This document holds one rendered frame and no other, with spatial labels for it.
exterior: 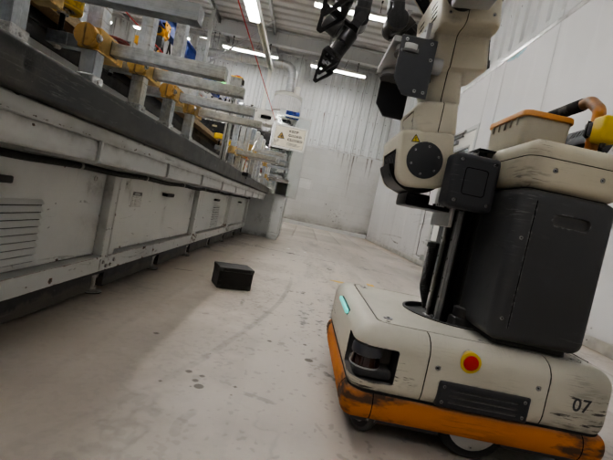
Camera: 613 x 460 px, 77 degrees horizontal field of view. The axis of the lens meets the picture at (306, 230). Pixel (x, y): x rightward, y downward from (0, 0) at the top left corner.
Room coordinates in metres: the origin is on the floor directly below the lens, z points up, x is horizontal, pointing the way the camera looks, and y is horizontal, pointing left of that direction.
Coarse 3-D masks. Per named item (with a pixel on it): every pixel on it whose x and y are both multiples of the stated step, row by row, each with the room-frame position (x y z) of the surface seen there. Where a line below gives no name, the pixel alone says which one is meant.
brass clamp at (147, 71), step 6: (132, 66) 1.12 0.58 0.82; (138, 66) 1.12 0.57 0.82; (144, 66) 1.13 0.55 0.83; (132, 72) 1.14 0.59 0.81; (138, 72) 1.13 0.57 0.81; (144, 72) 1.14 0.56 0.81; (150, 72) 1.17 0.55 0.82; (150, 78) 1.18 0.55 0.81; (150, 84) 1.24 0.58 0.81; (156, 84) 1.23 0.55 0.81
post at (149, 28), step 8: (144, 16) 1.15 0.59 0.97; (144, 24) 1.15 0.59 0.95; (152, 24) 1.15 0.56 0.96; (144, 32) 1.15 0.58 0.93; (152, 32) 1.16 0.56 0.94; (144, 40) 1.15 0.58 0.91; (152, 40) 1.17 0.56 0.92; (144, 48) 1.15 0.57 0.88; (152, 48) 1.17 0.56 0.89; (136, 80) 1.15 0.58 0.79; (144, 80) 1.16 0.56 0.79; (136, 88) 1.15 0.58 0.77; (144, 88) 1.17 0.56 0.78; (128, 96) 1.15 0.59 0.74; (136, 96) 1.15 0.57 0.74; (144, 96) 1.18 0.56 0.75
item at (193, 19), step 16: (80, 0) 0.72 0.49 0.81; (96, 0) 0.70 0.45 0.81; (112, 0) 0.70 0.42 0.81; (128, 0) 0.70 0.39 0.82; (144, 0) 0.70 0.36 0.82; (160, 0) 0.70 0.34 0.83; (176, 0) 0.70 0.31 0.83; (160, 16) 0.72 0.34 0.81; (176, 16) 0.70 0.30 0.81; (192, 16) 0.70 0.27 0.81
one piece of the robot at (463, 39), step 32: (448, 0) 1.08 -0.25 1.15; (448, 32) 1.13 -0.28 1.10; (480, 32) 1.12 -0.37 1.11; (448, 64) 1.14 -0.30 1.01; (480, 64) 1.14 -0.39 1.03; (448, 96) 1.15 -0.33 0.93; (416, 128) 1.12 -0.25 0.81; (448, 128) 1.11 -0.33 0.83; (384, 160) 1.30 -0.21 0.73; (416, 160) 1.11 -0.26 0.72
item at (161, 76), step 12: (120, 72) 1.21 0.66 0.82; (156, 72) 1.19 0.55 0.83; (168, 72) 1.19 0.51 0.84; (180, 84) 1.20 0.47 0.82; (192, 84) 1.20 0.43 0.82; (204, 84) 1.20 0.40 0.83; (216, 84) 1.20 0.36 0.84; (228, 84) 1.20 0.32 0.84; (228, 96) 1.22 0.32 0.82; (240, 96) 1.20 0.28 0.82
